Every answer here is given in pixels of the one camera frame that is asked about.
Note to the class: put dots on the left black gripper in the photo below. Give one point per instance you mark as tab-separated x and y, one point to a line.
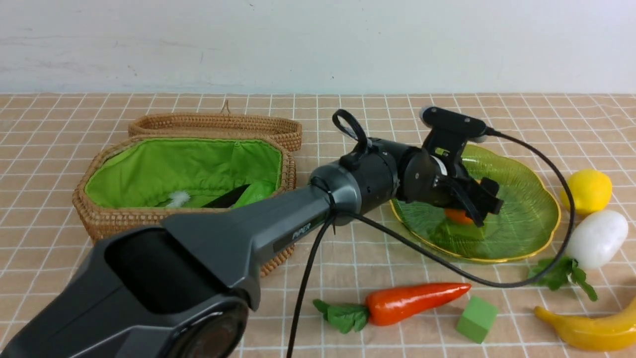
439	178

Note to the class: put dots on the orange mango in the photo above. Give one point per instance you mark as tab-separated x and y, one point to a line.
458	216

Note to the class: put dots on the yellow lemon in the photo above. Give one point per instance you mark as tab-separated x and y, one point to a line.
591	191

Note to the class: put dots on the white radish with leaves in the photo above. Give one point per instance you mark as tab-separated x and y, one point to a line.
592	244

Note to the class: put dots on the orange carrot with leaves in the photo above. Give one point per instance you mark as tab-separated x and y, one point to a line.
390	306

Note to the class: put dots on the yellow banana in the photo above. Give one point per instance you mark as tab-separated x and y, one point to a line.
604	334

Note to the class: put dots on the purple eggplant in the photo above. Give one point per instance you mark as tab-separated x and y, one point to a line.
228	199

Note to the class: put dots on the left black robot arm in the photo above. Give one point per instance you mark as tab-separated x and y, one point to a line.
184	288

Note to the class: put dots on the green glass leaf plate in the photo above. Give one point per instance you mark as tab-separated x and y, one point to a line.
524	226

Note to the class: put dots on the green foam cube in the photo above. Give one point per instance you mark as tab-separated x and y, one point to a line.
477	319

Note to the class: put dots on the wicker basket lid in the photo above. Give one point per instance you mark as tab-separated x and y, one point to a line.
286	132

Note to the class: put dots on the woven wicker basket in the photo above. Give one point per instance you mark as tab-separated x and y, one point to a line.
146	178

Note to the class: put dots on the beige checked tablecloth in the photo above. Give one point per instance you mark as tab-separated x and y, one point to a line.
49	139

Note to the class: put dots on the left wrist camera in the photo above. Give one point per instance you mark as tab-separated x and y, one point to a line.
451	130

